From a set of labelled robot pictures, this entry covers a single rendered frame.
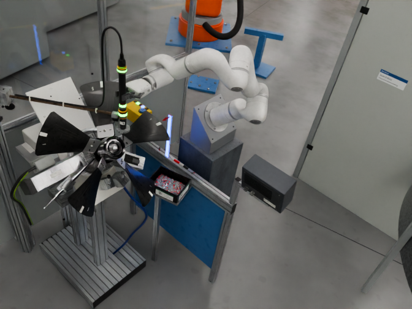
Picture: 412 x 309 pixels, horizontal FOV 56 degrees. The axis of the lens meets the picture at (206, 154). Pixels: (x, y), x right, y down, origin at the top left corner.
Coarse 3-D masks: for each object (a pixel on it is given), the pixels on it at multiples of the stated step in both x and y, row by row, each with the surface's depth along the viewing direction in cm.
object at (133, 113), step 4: (128, 104) 250; (132, 104) 250; (136, 104) 251; (128, 108) 247; (132, 108) 248; (136, 108) 248; (140, 108) 249; (144, 108) 249; (128, 112) 249; (132, 112) 246; (136, 112) 245; (140, 112) 245; (128, 116) 251; (132, 116) 248; (136, 116) 245; (132, 120) 250
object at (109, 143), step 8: (112, 136) 195; (104, 144) 192; (112, 144) 196; (120, 144) 198; (96, 152) 200; (104, 152) 192; (112, 152) 194; (120, 152) 198; (96, 160) 201; (112, 160) 206
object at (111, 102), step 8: (80, 88) 200; (88, 88) 200; (96, 88) 201; (112, 88) 202; (88, 96) 200; (96, 96) 200; (112, 96) 201; (88, 104) 200; (96, 104) 200; (104, 104) 200; (112, 104) 200; (96, 120) 200; (104, 120) 199
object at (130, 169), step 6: (126, 162) 210; (126, 168) 203; (132, 168) 212; (132, 174) 205; (138, 174) 212; (132, 180) 202; (138, 180) 207; (144, 180) 214; (150, 180) 220; (138, 186) 205; (144, 186) 210; (138, 192) 203; (144, 192) 208; (144, 198) 206; (150, 198) 211; (144, 204) 204
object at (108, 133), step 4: (108, 124) 200; (112, 124) 199; (100, 128) 200; (104, 128) 200; (108, 128) 200; (112, 128) 199; (100, 132) 200; (104, 132) 200; (108, 132) 199; (112, 132) 199; (100, 136) 200; (104, 136) 199; (108, 136) 199
